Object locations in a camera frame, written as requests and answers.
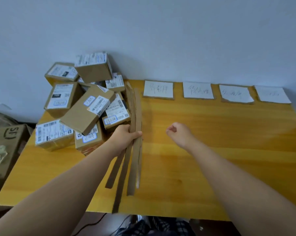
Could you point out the grey plastic sack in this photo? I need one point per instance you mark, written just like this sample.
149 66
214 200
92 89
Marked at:
0 117

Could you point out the wide brown cardboard strip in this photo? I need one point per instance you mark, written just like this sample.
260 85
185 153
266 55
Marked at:
134 164

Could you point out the long brown cardboard strip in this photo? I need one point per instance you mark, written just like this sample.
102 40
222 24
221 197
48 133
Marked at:
122 176

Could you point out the person's left hand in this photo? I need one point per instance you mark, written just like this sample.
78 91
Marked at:
121 140

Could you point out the large open cardboard box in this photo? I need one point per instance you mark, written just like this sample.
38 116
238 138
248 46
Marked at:
9 144

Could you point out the person's right hand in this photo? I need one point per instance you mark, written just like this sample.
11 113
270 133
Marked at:
181 135

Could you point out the white handwritten label on cardboard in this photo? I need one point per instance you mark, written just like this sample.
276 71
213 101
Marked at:
198 90
235 94
158 89
273 94

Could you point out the person's left forearm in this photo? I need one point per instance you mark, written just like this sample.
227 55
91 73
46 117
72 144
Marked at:
59 191

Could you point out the pile of labelled cardboard parcels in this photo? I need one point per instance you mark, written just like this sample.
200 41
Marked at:
86 105

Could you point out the person's right fingers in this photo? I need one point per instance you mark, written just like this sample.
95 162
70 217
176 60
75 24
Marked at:
172 129

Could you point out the person's right forearm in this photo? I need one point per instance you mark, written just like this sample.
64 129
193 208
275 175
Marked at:
241 189

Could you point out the person's plaid trousers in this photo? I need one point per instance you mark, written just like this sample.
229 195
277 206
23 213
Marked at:
157 227

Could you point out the person's left thumb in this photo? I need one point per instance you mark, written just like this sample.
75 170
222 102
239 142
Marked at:
135 135

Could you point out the thin brown cardboard strip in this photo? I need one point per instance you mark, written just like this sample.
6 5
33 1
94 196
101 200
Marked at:
139 167

